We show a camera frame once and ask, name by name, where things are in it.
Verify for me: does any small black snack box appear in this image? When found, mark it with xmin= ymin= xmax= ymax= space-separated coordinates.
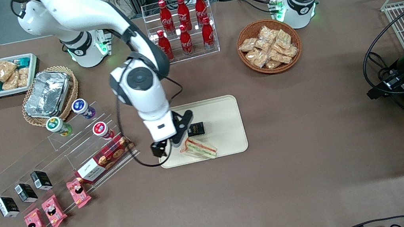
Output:
xmin=29 ymin=168 xmax=54 ymax=193
xmin=13 ymin=180 xmax=39 ymax=206
xmin=0 ymin=194 xmax=21 ymax=220
xmin=186 ymin=121 xmax=207 ymax=138

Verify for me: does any red lidded drink cup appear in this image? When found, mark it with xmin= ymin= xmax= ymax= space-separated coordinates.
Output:
xmin=91 ymin=119 xmax=116 ymax=142

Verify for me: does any purple lidded drink cup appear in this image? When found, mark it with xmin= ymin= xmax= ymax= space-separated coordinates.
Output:
xmin=70 ymin=96 xmax=97 ymax=122

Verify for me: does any cream plastic tray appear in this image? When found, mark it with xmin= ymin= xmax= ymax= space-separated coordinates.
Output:
xmin=151 ymin=92 xmax=251 ymax=170

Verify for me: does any brown snack bag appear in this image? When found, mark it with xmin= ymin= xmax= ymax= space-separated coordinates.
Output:
xmin=268 ymin=46 xmax=293 ymax=67
xmin=238 ymin=37 xmax=259 ymax=53
xmin=273 ymin=28 xmax=294 ymax=52
xmin=282 ymin=44 xmax=299 ymax=59
xmin=256 ymin=23 xmax=280 ymax=42
xmin=244 ymin=46 xmax=272 ymax=71
xmin=264 ymin=58 xmax=283 ymax=71
xmin=253 ymin=37 xmax=273 ymax=54

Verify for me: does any round wicker basket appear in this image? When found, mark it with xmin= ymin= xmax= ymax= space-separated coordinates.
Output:
xmin=233 ymin=14 xmax=306 ymax=79

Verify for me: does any green lidded drink cup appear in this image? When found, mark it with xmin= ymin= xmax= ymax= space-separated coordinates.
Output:
xmin=45 ymin=114 xmax=74 ymax=139

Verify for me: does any red cookie box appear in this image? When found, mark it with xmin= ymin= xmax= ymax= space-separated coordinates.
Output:
xmin=70 ymin=131 xmax=140 ymax=186

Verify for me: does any teal snack packet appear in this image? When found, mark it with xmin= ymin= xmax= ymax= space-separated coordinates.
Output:
xmin=15 ymin=56 xmax=32 ymax=68

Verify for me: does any silver foil container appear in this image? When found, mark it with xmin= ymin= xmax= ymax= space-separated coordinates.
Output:
xmin=19 ymin=67 xmax=75 ymax=121

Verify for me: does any clear acrylic stepped shelf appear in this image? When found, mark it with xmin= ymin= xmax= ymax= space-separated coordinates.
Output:
xmin=0 ymin=96 xmax=147 ymax=219

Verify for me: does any clear acrylic bottle rack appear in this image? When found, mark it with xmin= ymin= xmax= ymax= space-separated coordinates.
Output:
xmin=140 ymin=0 xmax=222 ymax=70

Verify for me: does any triangular sandwich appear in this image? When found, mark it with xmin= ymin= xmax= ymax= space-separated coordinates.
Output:
xmin=177 ymin=133 xmax=219 ymax=164

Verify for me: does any red cola bottle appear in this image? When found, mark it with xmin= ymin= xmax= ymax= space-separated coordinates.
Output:
xmin=156 ymin=28 xmax=175 ymax=63
xmin=199 ymin=16 xmax=217 ymax=52
xmin=175 ymin=0 xmax=193 ymax=32
xmin=157 ymin=0 xmax=176 ymax=37
xmin=194 ymin=0 xmax=210 ymax=27
xmin=177 ymin=23 xmax=195 ymax=57

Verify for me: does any white rectangular dish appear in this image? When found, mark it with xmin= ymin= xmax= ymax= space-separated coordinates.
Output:
xmin=0 ymin=52 xmax=43 ymax=99

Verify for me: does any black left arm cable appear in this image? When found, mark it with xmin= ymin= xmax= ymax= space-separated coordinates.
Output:
xmin=354 ymin=4 xmax=404 ymax=100

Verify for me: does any black power cable with plug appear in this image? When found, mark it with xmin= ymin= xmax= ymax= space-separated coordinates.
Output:
xmin=375 ymin=61 xmax=398 ymax=84

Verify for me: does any rice cracker bag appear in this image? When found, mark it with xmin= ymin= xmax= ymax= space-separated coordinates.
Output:
xmin=15 ymin=66 xmax=32 ymax=89
xmin=0 ymin=71 xmax=21 ymax=92
xmin=0 ymin=57 xmax=19 ymax=83

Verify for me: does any oval wicker basket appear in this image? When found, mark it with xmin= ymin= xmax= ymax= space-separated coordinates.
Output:
xmin=16 ymin=63 xmax=84 ymax=130

